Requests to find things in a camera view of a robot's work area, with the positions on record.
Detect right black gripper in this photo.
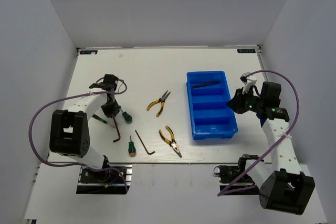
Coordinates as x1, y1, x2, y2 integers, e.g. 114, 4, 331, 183
226, 86, 264, 114

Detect dark hex key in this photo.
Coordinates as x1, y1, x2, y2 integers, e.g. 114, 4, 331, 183
191, 81, 220, 89
113, 117, 121, 143
134, 129, 156, 155

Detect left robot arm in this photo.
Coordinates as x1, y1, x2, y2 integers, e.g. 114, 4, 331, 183
49, 74, 121, 182

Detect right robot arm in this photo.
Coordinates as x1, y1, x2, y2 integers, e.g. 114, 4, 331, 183
227, 82, 315, 215

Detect thin green precision screwdriver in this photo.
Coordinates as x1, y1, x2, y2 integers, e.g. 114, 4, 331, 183
92, 114, 115, 128

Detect stubby green screwdriver upper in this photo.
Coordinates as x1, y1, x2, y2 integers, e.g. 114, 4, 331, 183
120, 109, 133, 124

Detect blue divided plastic bin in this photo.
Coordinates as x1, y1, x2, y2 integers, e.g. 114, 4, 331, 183
186, 71, 238, 141

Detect green orange stubby screwdriver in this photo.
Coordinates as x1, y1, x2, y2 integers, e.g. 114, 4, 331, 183
128, 136, 136, 157

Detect upper yellow black pliers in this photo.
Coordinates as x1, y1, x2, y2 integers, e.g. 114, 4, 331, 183
146, 90, 171, 118

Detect yellow black pliers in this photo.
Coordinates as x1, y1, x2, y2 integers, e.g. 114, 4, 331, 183
146, 90, 171, 118
159, 125, 182, 158

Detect right blue table label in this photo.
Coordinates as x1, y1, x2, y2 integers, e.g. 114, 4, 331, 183
237, 49, 256, 54

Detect blue table label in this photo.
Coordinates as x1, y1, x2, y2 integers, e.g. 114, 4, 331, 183
237, 49, 256, 54
79, 50, 98, 55

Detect left blue table label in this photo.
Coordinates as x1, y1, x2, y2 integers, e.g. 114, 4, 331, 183
79, 50, 98, 55

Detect lower yellow black pliers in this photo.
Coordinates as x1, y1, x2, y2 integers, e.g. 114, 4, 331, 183
159, 125, 182, 158

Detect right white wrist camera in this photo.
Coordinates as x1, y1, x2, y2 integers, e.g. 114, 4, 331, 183
240, 72, 257, 94

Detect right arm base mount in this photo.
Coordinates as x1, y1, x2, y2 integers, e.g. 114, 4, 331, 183
214, 165, 263, 196

